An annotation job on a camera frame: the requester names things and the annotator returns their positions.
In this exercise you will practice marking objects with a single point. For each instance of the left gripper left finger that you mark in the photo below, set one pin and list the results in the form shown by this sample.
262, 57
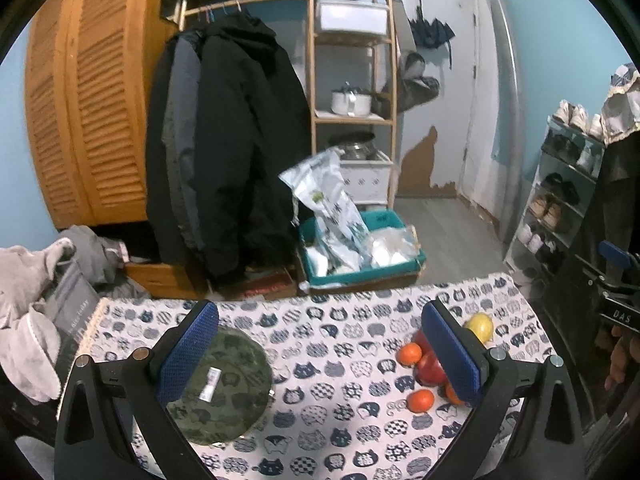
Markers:
91, 440

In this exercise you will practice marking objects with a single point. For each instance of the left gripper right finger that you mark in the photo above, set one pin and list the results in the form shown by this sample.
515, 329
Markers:
546, 442

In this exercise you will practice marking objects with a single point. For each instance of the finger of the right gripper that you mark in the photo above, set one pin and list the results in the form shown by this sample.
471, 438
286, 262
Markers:
615, 255

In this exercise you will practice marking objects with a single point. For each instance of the red apple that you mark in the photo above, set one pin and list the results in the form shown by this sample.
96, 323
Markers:
420, 339
429, 371

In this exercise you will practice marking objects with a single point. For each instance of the large orange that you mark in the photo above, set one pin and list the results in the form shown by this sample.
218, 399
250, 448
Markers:
452, 395

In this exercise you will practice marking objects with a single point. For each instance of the person's right hand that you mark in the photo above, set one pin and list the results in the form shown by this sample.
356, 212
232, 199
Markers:
626, 350

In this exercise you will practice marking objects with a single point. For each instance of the dark garment at right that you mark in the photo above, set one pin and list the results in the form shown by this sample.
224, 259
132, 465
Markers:
569, 302

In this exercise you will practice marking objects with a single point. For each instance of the grey shoe rack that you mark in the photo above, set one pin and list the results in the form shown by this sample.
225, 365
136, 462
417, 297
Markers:
566, 174

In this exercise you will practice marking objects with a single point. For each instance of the grey clothes pile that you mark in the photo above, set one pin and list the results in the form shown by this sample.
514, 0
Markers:
48, 298

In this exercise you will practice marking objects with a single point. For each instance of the green glass bowl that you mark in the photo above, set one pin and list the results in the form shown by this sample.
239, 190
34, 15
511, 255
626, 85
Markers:
228, 393

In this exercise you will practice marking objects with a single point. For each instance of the small orange front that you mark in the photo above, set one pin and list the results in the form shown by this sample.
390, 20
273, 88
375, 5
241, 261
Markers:
420, 401

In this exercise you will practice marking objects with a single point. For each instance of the yellow lemon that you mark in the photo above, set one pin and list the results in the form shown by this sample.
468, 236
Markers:
481, 325

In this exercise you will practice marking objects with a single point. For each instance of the grey vertical pipe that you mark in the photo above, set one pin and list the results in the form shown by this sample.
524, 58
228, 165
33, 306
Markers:
510, 125

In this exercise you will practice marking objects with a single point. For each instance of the small mandarin orange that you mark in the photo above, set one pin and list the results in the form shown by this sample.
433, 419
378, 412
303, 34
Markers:
409, 355

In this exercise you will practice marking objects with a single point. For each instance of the cat pattern tablecloth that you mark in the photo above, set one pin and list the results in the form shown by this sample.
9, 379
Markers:
339, 396

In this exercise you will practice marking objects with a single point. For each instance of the white door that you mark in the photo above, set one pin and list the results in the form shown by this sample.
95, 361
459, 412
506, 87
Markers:
446, 144

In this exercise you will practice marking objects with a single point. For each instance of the clear plastic bag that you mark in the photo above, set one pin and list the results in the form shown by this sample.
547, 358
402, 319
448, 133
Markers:
392, 246

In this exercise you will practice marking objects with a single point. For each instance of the teal storage box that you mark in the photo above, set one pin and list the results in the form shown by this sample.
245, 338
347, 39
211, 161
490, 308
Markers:
318, 272

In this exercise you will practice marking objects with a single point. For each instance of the dark hanging bag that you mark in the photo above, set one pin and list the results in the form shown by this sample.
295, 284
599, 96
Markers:
413, 87

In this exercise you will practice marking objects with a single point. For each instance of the white printed rice bag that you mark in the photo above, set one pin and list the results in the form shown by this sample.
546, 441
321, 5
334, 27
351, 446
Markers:
330, 204

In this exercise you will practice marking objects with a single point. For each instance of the steel pot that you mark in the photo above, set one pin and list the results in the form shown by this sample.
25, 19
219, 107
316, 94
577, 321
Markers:
356, 145

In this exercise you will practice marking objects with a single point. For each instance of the dark hanging umbrella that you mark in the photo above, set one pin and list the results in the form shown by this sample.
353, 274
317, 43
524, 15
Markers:
430, 35

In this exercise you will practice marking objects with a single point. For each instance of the white enamel pot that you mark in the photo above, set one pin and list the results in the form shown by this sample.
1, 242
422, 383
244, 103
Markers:
351, 101

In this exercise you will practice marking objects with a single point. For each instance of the black hanging coat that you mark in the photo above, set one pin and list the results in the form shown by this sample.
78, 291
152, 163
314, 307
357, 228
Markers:
227, 115

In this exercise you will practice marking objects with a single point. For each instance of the white storage bin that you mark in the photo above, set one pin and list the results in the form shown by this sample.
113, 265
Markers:
352, 16

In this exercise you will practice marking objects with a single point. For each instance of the orange louvered wardrobe door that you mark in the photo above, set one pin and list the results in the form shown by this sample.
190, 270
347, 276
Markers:
88, 76

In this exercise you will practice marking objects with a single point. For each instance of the wooden ladder shelf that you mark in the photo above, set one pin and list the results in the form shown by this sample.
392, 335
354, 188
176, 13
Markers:
352, 57

